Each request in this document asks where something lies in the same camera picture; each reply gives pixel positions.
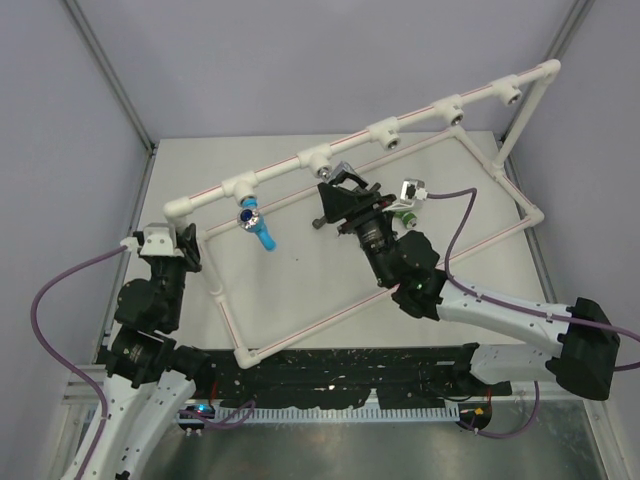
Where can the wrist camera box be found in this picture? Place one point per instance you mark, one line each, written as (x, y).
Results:
(153, 240)
(412, 191)

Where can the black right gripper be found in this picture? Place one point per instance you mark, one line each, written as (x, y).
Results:
(340, 203)

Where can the white PVC pipe frame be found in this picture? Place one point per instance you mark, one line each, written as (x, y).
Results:
(316, 289)

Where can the aluminium frame post right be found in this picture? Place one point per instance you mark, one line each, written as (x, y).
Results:
(545, 73)

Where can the dark bronze long faucet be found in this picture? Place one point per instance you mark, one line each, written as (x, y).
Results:
(321, 221)

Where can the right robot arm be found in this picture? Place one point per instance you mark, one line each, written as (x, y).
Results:
(578, 343)

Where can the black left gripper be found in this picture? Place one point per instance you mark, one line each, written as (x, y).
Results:
(190, 248)

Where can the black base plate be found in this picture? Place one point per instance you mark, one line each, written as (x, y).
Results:
(336, 379)

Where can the blue chrome faucet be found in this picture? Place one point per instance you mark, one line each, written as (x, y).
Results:
(252, 221)

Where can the chrome water faucet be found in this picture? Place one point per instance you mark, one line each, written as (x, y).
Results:
(342, 172)

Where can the aluminium frame post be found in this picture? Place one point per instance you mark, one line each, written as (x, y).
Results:
(545, 73)
(97, 52)

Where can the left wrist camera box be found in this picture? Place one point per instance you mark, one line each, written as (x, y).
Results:
(153, 240)

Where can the white slotted cable duct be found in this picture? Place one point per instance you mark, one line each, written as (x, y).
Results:
(369, 413)

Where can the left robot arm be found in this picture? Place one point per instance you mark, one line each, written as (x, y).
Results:
(149, 377)

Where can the aluminium frame post left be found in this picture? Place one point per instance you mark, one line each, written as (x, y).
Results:
(97, 52)

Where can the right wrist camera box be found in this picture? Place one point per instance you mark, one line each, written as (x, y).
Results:
(412, 191)

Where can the green faucet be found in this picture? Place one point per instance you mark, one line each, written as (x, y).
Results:
(406, 212)

